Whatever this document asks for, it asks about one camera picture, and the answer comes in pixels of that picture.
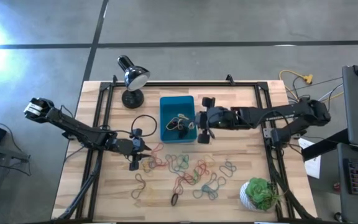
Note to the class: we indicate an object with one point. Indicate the blue rubber bands right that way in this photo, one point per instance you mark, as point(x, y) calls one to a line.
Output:
point(208, 188)

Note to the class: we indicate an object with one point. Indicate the grey side desk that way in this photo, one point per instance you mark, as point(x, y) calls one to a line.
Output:
point(343, 186)

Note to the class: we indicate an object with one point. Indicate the small red object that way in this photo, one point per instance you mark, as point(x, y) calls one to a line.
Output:
point(337, 187)

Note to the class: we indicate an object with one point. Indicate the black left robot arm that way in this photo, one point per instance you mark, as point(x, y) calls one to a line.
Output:
point(73, 124)

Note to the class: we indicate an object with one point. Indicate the pale tan rubber band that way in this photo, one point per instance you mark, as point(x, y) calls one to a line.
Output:
point(149, 186)

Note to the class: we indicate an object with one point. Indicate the black frame clamp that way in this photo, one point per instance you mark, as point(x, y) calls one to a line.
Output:
point(230, 79)
point(114, 79)

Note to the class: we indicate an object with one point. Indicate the blue plastic bin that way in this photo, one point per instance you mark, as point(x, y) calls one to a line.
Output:
point(172, 105)

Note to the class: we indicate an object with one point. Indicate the black desk lamp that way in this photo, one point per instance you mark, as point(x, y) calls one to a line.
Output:
point(134, 99)

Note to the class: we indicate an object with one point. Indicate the green succulent in white pot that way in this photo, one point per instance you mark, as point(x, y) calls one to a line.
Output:
point(259, 193)

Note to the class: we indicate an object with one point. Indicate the pile of coloured rubber bands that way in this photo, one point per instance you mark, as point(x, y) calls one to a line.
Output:
point(175, 126)

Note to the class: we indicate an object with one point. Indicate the yellow rubber band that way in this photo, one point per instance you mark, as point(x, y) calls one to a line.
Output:
point(167, 124)
point(183, 115)
point(145, 168)
point(210, 156)

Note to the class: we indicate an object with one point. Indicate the white paper sheet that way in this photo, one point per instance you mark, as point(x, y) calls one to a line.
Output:
point(312, 165)

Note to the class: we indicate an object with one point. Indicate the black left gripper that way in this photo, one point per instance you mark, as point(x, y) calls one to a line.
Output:
point(126, 146)

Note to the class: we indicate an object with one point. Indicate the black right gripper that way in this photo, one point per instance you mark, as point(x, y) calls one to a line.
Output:
point(216, 118)

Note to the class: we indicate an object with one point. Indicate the black diagonal bar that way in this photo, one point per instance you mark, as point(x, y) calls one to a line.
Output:
point(325, 146)

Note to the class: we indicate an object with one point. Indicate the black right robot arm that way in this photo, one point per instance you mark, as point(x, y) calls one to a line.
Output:
point(275, 113)

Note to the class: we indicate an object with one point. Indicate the wide black rubber band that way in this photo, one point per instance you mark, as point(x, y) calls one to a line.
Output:
point(171, 200)
point(183, 134)
point(182, 124)

